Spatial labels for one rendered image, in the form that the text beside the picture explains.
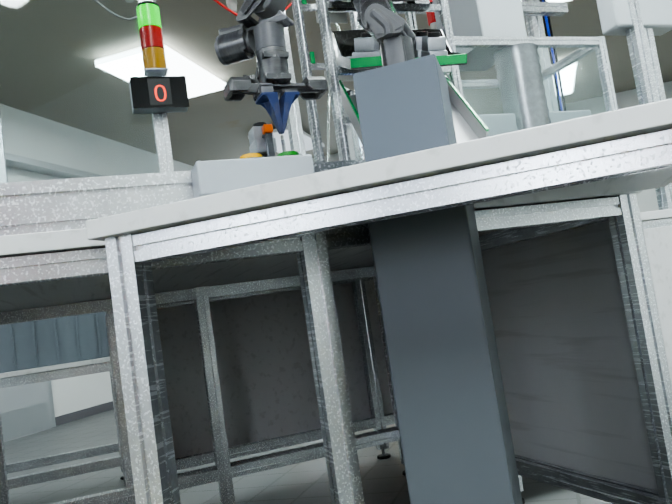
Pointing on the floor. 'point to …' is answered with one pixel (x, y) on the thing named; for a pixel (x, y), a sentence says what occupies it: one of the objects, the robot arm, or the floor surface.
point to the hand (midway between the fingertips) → (279, 115)
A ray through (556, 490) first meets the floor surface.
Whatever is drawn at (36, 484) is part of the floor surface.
